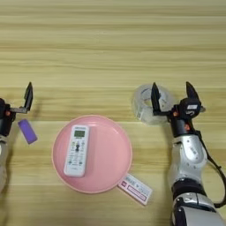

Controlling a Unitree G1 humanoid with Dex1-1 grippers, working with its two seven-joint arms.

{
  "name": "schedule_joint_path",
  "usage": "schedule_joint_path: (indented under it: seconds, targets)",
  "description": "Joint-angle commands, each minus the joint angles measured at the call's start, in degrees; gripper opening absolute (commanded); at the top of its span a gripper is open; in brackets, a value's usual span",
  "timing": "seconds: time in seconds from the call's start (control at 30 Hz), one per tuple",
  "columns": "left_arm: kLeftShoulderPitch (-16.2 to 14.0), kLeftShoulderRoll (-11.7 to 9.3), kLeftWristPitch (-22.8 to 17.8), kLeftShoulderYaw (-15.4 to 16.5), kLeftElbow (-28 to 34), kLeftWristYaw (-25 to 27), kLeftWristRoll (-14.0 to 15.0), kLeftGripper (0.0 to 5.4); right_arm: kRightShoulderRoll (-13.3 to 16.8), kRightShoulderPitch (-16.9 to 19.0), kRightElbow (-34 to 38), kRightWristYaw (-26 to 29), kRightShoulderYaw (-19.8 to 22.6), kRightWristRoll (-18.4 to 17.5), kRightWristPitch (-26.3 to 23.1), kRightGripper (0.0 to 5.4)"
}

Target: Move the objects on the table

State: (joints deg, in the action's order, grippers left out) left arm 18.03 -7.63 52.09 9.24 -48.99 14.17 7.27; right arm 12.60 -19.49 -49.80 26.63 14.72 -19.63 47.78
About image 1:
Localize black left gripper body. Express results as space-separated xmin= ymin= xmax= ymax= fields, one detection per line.
xmin=0 ymin=97 xmax=17 ymax=138

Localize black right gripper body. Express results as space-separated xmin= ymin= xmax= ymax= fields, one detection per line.
xmin=168 ymin=109 xmax=197 ymax=139

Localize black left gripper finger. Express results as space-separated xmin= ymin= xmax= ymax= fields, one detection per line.
xmin=10 ymin=81 xmax=34 ymax=115

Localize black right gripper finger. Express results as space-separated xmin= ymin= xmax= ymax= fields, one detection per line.
xmin=185 ymin=81 xmax=201 ymax=101
xmin=150 ymin=82 xmax=173 ymax=117

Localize clear tape roll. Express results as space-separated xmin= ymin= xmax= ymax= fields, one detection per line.
xmin=131 ymin=83 xmax=177 ymax=126

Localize purple rectangular block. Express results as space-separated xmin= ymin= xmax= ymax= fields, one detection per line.
xmin=17 ymin=118 xmax=39 ymax=145

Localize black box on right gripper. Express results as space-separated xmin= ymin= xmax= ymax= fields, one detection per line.
xmin=178 ymin=97 xmax=203 ymax=119

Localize white remote control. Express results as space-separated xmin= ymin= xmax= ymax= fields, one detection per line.
xmin=64 ymin=124 xmax=90 ymax=178

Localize pink round plate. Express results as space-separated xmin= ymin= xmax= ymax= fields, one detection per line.
xmin=51 ymin=114 xmax=133 ymax=194

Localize pink and white eraser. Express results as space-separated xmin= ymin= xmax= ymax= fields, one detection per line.
xmin=117 ymin=173 xmax=154 ymax=207

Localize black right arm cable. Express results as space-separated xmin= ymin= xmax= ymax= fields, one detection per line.
xmin=197 ymin=129 xmax=226 ymax=209

